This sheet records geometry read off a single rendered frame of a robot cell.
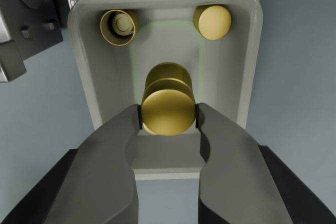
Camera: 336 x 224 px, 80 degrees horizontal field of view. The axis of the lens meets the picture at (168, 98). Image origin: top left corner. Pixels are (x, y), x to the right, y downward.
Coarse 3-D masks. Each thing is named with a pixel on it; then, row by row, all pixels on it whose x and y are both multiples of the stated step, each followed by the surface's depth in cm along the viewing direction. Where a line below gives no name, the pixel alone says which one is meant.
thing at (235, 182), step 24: (216, 120) 10; (216, 144) 9; (240, 144) 9; (216, 168) 8; (240, 168) 8; (264, 168) 8; (216, 192) 7; (240, 192) 7; (264, 192) 7; (216, 216) 6; (240, 216) 6; (264, 216) 6; (288, 216) 6
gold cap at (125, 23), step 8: (104, 16) 20; (112, 16) 24; (120, 16) 22; (128, 16) 20; (136, 16) 23; (104, 24) 21; (112, 24) 23; (120, 24) 23; (128, 24) 23; (136, 24) 22; (104, 32) 21; (112, 32) 23; (120, 32) 23; (128, 32) 23; (112, 40) 22; (120, 40) 22; (128, 40) 22
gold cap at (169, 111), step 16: (160, 64) 15; (176, 64) 15; (160, 80) 12; (176, 80) 12; (144, 96) 12; (160, 96) 11; (176, 96) 11; (192, 96) 12; (144, 112) 12; (160, 112) 12; (176, 112) 12; (192, 112) 12; (160, 128) 12; (176, 128) 12
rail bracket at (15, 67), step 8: (0, 40) 13; (8, 40) 14; (0, 48) 13; (8, 48) 13; (16, 48) 14; (0, 56) 13; (8, 56) 13; (16, 56) 14; (0, 64) 13; (8, 64) 13; (16, 64) 14; (0, 72) 13; (8, 72) 13; (16, 72) 14; (24, 72) 15; (0, 80) 13; (8, 80) 13
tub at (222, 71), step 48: (96, 0) 17; (144, 0) 17; (192, 0) 17; (240, 0) 17; (96, 48) 21; (144, 48) 26; (192, 48) 26; (240, 48) 20; (96, 96) 21; (240, 96) 21; (144, 144) 31; (192, 144) 30
